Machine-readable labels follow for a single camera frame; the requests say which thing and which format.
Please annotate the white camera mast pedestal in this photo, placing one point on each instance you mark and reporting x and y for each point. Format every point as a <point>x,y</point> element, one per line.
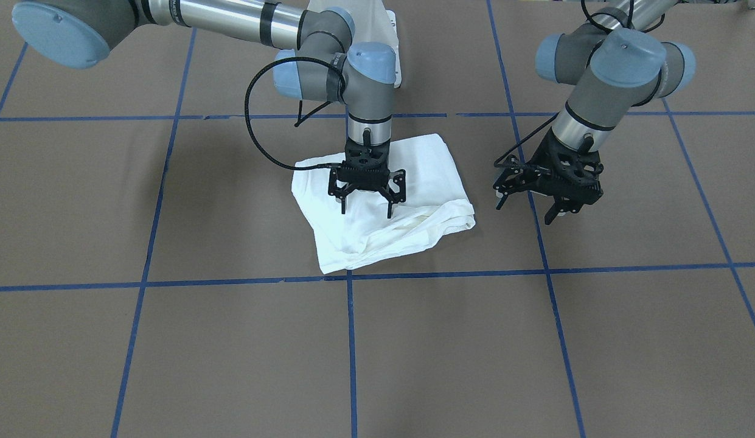
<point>373,23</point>

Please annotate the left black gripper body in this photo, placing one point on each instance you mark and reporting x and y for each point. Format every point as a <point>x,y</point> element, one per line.
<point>531,171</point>

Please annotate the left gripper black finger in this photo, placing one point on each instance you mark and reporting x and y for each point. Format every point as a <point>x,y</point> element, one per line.
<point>513,176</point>
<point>560,207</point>

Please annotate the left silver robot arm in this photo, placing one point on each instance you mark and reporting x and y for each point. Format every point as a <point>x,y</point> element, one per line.
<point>614,64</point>

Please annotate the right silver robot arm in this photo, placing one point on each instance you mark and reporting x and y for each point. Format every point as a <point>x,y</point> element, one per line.
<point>332,52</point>

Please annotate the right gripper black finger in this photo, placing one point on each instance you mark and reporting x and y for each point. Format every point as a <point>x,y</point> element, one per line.
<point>393,187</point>
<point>341,183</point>

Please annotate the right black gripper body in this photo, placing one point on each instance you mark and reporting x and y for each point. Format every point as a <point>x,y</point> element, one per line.
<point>339,182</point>

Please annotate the white long sleeve printed shirt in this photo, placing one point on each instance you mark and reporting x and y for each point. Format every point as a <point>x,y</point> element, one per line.
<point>368,230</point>

